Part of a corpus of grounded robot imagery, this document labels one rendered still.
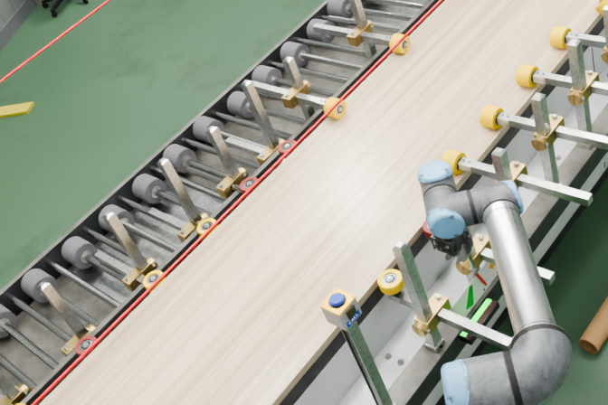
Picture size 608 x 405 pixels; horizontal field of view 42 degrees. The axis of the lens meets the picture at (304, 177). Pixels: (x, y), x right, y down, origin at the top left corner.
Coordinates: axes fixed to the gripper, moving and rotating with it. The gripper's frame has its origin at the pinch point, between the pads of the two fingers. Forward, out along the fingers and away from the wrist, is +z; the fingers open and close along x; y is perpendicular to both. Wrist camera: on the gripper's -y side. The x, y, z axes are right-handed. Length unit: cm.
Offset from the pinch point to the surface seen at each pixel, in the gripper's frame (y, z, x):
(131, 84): -108, 99, -380
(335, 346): 35.7, 18.2, -27.9
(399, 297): 11.9, 16.5, -19.8
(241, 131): -41, 28, -154
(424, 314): 15.9, 12.2, -6.1
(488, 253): -14.1, 14.5, -3.1
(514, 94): -83, 10, -33
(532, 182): -38.6, 4.2, 0.1
